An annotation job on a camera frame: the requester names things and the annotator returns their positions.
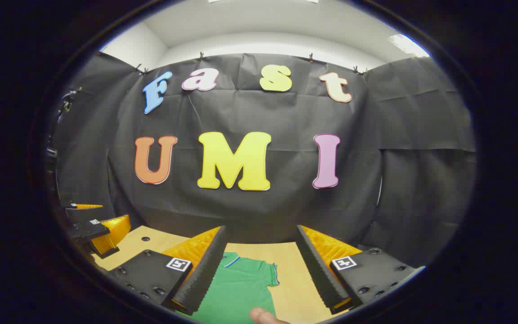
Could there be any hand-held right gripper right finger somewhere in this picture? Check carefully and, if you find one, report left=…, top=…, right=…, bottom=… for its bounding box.
left=296, top=225, right=426, bottom=315

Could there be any dark stand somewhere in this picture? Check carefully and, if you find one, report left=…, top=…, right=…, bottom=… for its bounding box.
left=57, top=89, right=82, bottom=126

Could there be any ceiling light panel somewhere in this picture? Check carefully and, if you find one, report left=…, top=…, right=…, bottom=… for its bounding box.
left=388, top=34, right=430, bottom=58

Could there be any green T-shirt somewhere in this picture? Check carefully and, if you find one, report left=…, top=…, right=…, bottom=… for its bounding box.
left=191, top=252, right=280, bottom=324

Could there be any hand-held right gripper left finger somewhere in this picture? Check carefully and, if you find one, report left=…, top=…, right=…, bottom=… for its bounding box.
left=106, top=226, right=227, bottom=315

